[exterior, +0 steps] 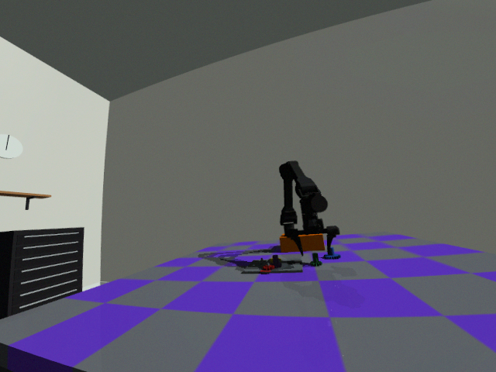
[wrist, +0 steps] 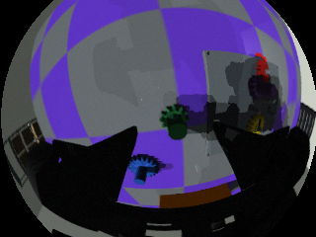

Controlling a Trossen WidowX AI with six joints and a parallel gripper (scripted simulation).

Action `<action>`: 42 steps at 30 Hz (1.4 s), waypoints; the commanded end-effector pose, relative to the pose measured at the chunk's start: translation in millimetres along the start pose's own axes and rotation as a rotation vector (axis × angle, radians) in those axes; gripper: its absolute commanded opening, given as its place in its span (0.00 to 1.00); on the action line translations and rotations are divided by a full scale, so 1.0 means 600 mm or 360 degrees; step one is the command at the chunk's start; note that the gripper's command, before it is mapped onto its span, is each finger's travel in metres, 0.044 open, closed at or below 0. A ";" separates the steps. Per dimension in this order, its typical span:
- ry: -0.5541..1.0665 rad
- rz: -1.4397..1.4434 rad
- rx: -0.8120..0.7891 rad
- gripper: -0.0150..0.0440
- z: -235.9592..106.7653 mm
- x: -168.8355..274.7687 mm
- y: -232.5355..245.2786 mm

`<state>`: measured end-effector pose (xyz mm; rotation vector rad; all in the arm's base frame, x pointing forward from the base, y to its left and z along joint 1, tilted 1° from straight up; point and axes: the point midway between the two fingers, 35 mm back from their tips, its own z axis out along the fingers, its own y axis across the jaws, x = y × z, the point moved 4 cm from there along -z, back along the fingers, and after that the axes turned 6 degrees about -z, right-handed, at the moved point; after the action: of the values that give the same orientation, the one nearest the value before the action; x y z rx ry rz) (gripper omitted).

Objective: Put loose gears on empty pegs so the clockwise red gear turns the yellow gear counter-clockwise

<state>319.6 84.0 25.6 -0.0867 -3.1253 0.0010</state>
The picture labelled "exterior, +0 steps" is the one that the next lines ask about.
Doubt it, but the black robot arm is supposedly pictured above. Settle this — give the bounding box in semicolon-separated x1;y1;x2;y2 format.
279;160;328;236

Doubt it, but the green gear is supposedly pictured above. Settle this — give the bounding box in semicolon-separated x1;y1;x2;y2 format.
310;253;322;267

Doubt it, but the blue gear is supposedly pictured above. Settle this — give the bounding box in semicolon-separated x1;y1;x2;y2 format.
324;247;341;260

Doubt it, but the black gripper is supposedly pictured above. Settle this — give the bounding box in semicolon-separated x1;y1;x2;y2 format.
287;213;339;256

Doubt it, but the dark purple gear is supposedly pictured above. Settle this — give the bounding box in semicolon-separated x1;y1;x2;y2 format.
271;255;282;267

